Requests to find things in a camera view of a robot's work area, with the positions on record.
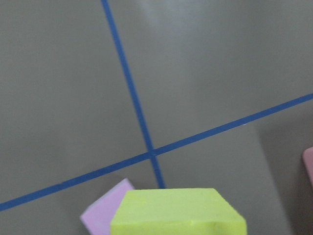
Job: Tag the yellow foam cube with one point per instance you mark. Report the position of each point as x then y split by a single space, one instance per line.
177 211

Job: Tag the pink foam cube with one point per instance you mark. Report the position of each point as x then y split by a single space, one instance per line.
98 216

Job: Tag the pink plastic bin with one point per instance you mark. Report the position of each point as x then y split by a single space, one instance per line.
307 157

